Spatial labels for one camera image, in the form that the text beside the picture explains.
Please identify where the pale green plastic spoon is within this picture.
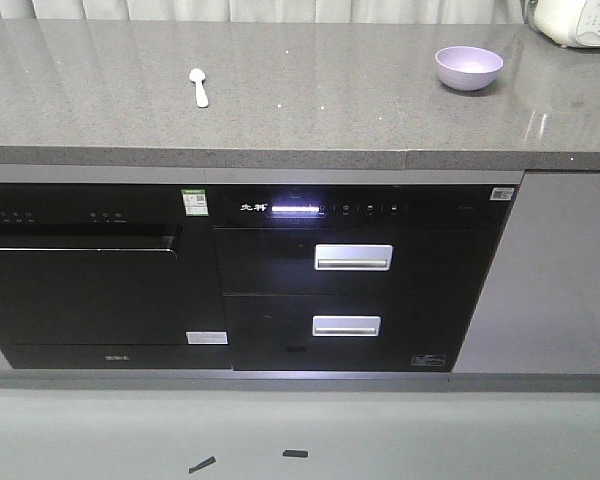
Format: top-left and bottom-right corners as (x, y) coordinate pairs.
(189, 68), (209, 108)

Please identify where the purple plastic bowl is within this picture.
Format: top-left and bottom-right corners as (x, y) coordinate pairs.
(434, 46), (504, 91)

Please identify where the black disinfection cabinet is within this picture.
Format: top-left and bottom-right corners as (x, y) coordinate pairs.
(208, 185), (515, 372)

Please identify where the green energy label sticker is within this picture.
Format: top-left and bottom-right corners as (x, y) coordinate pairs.
(181, 188), (209, 217)

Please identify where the black built-in dishwasher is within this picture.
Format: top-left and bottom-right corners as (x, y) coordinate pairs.
(0, 183), (231, 370)

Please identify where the grey cabinet door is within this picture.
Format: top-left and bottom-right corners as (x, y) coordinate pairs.
(454, 173), (600, 374)

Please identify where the white rice cooker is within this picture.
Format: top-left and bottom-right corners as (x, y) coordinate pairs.
(522, 0), (600, 48)

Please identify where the white curtain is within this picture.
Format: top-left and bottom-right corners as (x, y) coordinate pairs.
(0, 0), (524, 24)

